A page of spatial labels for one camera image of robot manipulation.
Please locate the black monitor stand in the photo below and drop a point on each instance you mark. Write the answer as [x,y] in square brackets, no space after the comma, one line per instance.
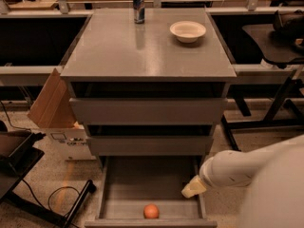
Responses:
[17,157]

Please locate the orange fruit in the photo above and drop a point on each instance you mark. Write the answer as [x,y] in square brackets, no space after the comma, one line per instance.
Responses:
[151,211]

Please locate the grey bottom drawer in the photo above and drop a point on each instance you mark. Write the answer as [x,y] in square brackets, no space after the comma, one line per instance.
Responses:
[130,183]

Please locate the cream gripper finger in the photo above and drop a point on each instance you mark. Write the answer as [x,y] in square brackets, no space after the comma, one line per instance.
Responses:
[194,187]

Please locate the white paper bowl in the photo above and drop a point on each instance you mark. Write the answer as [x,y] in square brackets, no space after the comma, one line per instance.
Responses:
[188,31]

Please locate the black office chair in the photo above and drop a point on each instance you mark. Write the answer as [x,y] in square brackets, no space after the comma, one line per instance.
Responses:
[281,44]

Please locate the grey drawer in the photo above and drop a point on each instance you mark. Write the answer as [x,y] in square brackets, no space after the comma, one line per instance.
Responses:
[130,183]
[148,103]
[149,140]

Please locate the grey middle drawer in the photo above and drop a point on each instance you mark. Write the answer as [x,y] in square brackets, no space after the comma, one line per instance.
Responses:
[149,140]

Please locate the grey top drawer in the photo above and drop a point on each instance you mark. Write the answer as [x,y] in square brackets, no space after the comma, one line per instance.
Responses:
[148,103]

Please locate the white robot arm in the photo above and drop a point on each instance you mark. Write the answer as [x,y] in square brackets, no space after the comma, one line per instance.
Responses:
[274,176]

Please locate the blue silver drink can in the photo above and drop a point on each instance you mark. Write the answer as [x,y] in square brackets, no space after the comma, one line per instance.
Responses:
[138,7]

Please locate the brown cardboard flap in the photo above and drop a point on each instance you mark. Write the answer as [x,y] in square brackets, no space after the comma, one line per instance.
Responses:
[51,109]

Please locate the grey drawer cabinet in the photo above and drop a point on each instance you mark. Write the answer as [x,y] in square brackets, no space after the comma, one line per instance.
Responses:
[113,48]

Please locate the white printed cardboard box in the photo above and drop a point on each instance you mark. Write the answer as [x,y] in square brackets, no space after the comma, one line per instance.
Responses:
[70,143]

